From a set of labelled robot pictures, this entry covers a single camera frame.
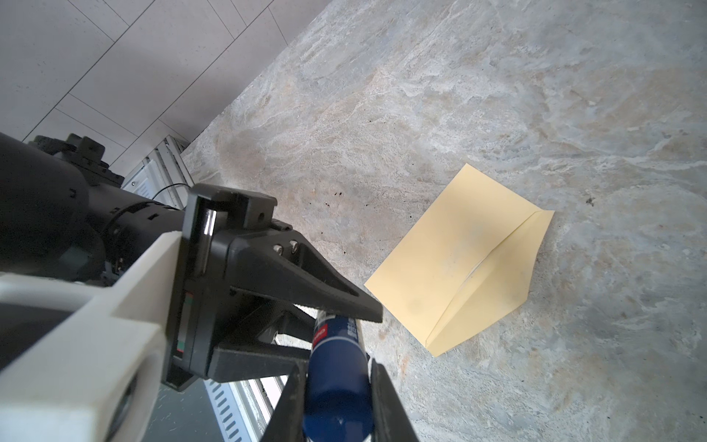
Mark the tan kraft paper envelope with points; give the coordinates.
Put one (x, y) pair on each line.
(466, 263)

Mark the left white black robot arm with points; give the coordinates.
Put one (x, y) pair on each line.
(65, 214)

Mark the blue white glue stick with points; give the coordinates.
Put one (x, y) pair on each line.
(338, 404)

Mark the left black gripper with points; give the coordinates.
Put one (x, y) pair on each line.
(239, 272)

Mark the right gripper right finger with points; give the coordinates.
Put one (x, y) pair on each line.
(391, 423)

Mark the aluminium mounting rail frame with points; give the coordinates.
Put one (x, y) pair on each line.
(206, 410)

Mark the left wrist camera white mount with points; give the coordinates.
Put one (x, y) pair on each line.
(96, 375)

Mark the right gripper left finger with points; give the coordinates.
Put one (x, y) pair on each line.
(286, 423)

